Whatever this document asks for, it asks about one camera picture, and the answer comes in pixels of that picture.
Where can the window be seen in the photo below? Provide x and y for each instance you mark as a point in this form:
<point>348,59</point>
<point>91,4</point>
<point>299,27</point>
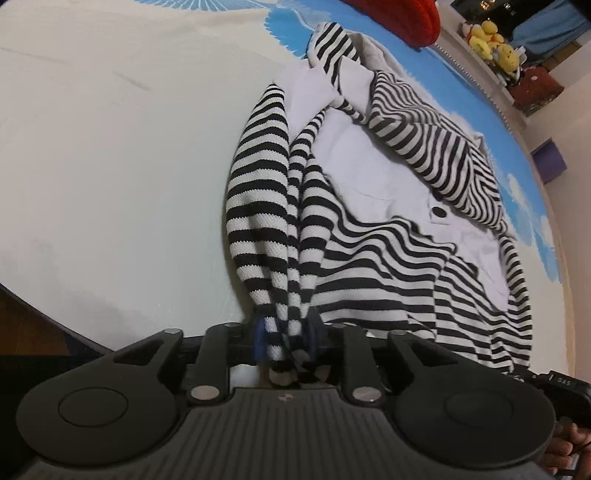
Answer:
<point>485,5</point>

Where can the yellow duck plush toy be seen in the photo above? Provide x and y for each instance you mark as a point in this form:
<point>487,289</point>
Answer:
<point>485,39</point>

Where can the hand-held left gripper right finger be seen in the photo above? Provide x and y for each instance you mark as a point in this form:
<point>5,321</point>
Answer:
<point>315,339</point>

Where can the blue curtain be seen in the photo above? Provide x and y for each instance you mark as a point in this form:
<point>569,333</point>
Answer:
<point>549,27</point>

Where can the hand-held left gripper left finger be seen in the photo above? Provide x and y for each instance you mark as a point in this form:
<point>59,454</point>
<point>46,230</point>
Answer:
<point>262,340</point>

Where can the yellow bear plush toy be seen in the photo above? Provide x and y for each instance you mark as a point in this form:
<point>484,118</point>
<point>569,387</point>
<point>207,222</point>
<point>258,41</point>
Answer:
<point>507,57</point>

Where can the striped hooded sweater white vest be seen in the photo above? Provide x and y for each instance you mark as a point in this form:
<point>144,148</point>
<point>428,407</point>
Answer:
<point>369,277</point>

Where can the purple box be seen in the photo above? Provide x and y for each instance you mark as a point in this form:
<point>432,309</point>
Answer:
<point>549,161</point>

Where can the blue floral bed sheet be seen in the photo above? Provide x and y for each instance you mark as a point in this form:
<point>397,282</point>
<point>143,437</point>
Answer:
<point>115,161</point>

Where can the person's right hand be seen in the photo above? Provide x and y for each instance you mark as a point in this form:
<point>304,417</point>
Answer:
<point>561,452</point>

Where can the wooden bed frame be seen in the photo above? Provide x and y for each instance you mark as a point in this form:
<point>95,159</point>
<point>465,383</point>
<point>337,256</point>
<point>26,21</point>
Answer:
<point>46,323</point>

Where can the folded red knit blanket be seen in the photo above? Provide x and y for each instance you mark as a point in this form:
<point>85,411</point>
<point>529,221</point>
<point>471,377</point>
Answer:
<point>401,18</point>

